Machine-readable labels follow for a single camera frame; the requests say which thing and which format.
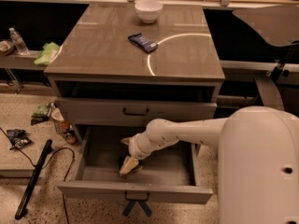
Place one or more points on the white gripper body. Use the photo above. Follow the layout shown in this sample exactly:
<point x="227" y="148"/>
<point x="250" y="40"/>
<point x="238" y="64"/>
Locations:
<point x="135" y="146"/>

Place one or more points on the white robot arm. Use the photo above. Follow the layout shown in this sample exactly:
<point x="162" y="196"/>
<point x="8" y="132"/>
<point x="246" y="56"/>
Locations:
<point x="258" y="161"/>

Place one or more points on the open grey bottom drawer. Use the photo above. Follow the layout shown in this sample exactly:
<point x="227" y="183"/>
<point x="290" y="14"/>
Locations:
<point x="167" y="176"/>

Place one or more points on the closed grey upper drawer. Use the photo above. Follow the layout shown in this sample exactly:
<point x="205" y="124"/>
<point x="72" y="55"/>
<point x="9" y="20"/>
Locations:
<point x="111" y="112"/>

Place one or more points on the grey drawer cabinet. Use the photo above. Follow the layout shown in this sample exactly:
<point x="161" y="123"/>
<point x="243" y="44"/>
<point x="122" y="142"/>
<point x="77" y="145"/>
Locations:
<point x="97" y="61"/>

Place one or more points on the snack cup on floor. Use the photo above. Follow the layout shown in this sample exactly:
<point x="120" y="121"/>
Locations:
<point x="63" y="128"/>

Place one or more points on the green chip bag on floor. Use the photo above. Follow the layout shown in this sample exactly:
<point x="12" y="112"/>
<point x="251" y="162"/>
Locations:
<point x="42" y="113"/>

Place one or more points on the black long bar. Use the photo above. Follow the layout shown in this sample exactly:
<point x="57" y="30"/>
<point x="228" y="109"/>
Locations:
<point x="21" y="211"/>

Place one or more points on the blue snack packet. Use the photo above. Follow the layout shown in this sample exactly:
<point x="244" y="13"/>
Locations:
<point x="143" y="42"/>

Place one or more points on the blue chip bag on floor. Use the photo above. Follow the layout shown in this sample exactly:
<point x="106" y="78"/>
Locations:
<point x="18" y="138"/>

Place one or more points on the green cloth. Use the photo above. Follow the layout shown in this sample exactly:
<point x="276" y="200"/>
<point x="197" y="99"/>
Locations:
<point x="47" y="54"/>

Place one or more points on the white bowl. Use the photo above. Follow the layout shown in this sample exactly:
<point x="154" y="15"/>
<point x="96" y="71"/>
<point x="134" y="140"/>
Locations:
<point x="148" y="10"/>

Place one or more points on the clear plastic water bottle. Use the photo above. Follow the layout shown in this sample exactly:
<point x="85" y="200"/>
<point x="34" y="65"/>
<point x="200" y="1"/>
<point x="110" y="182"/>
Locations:
<point x="18" y="42"/>

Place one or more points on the woven bowl on shelf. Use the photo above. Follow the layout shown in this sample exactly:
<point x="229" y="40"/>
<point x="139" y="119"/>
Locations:
<point x="6" y="48"/>

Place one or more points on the black office chair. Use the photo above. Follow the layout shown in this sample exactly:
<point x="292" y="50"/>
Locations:
<point x="277" y="27"/>

